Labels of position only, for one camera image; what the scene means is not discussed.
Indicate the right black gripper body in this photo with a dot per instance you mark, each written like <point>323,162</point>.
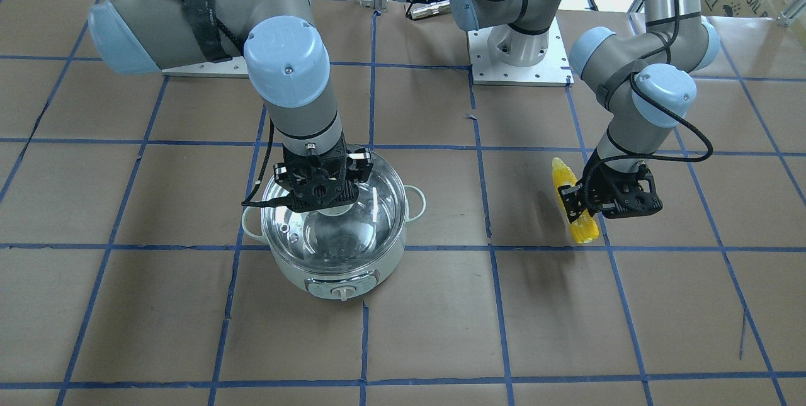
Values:
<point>361,167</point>

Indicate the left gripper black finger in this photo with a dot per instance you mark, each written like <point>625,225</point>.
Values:
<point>572,200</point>

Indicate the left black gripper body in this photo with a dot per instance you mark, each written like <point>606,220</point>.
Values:
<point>600,184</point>

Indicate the glass pot lid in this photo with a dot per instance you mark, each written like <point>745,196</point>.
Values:
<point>341,239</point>

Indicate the white electric cooking pot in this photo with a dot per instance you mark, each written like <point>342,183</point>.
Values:
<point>339,286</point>

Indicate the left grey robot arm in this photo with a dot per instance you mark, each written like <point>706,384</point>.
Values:
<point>644,81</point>

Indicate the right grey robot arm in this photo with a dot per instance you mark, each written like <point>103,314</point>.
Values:
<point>287,64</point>

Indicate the brown paper table cover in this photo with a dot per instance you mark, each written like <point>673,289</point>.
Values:
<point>126,278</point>

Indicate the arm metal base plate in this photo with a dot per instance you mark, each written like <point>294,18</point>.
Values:
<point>234,68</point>
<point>501,56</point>

